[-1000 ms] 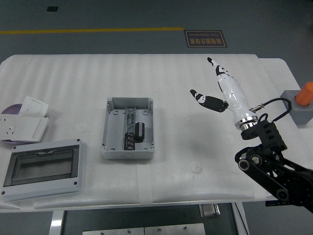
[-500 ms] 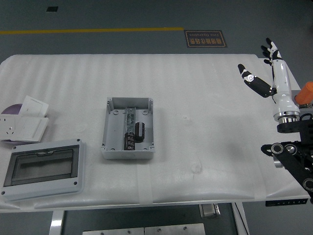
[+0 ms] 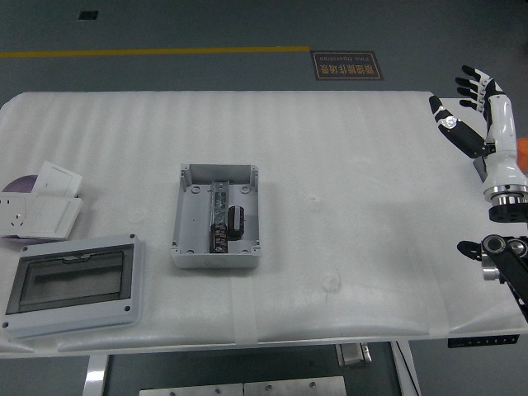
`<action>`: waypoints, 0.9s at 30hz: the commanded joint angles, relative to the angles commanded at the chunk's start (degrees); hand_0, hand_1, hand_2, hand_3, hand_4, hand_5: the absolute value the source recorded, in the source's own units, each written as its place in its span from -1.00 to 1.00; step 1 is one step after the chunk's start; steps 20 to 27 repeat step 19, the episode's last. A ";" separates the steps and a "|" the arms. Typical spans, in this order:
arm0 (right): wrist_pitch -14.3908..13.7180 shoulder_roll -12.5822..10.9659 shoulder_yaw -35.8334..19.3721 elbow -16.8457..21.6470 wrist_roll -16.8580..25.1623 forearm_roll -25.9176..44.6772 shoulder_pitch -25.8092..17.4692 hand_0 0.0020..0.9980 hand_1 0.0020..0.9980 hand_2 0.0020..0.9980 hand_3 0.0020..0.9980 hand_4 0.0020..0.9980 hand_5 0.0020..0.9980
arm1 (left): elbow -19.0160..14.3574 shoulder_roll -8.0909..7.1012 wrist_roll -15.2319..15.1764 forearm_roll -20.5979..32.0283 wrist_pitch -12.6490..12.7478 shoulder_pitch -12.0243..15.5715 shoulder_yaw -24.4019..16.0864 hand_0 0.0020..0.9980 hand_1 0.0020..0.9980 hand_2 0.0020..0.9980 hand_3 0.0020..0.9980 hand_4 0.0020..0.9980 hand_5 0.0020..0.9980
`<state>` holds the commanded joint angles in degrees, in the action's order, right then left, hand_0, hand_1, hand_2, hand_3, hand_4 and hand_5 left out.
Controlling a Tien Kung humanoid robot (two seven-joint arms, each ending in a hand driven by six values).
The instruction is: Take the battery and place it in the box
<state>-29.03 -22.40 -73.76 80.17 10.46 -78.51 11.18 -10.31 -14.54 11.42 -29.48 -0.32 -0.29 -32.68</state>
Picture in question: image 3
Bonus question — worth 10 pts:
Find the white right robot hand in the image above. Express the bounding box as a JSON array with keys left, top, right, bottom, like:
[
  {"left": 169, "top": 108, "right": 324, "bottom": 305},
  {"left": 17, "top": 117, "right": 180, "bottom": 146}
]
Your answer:
[{"left": 428, "top": 64, "right": 528, "bottom": 195}]

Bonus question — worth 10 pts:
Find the grey open junction box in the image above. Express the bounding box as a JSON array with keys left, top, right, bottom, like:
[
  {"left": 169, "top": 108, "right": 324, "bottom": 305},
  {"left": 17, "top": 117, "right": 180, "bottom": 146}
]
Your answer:
[{"left": 170, "top": 163, "right": 264, "bottom": 270}]

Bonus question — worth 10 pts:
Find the white foam mat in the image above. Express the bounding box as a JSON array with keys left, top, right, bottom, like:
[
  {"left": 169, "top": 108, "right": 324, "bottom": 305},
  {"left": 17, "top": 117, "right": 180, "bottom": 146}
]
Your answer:
[{"left": 0, "top": 90, "right": 521, "bottom": 355}]

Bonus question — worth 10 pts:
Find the black table control panel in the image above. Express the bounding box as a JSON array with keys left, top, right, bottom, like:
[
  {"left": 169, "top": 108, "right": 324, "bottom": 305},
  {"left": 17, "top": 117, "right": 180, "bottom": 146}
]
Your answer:
[{"left": 447, "top": 334, "right": 521, "bottom": 350}]

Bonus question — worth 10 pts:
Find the white table leg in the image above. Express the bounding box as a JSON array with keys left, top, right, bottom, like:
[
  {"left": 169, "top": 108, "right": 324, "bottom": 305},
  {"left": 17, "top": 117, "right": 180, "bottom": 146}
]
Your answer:
[
  {"left": 82, "top": 354, "right": 109, "bottom": 396},
  {"left": 391, "top": 341, "right": 422, "bottom": 396}
]

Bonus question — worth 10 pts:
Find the grey metal plate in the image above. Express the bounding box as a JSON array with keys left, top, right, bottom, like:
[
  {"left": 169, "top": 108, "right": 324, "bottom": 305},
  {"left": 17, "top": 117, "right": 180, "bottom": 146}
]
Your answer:
[
  {"left": 139, "top": 383, "right": 244, "bottom": 396},
  {"left": 243, "top": 376, "right": 347, "bottom": 396}
]

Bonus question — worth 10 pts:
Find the grey lid with clear window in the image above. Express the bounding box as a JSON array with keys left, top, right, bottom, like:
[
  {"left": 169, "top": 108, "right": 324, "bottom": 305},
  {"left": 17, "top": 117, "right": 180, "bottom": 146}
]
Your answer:
[{"left": 0, "top": 233, "right": 146, "bottom": 340}]

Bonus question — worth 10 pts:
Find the purple disc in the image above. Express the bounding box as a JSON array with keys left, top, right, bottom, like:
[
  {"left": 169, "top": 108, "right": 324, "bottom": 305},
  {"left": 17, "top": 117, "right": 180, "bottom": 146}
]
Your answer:
[{"left": 1, "top": 174, "right": 41, "bottom": 244}]

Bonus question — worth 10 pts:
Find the metal table bracket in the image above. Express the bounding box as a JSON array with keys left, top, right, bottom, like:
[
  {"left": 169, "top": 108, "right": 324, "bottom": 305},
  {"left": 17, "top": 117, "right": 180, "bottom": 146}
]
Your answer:
[{"left": 336, "top": 343, "right": 374, "bottom": 368}]

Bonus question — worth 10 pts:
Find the metal mounting rail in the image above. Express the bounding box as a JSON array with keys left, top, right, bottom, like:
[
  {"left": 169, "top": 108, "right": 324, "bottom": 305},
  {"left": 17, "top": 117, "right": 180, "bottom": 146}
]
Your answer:
[{"left": 207, "top": 179, "right": 231, "bottom": 227}]

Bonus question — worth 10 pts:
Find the white switch panel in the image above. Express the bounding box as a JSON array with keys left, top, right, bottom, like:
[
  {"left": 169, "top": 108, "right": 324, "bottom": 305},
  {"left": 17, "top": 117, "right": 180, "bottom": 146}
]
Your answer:
[
  {"left": 31, "top": 160, "right": 83, "bottom": 198},
  {"left": 2, "top": 196, "right": 84, "bottom": 242}
]

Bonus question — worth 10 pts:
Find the white wall socket panel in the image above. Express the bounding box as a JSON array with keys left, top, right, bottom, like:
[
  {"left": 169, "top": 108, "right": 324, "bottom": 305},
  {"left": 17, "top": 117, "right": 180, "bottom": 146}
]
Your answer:
[{"left": 0, "top": 194, "right": 32, "bottom": 236}]

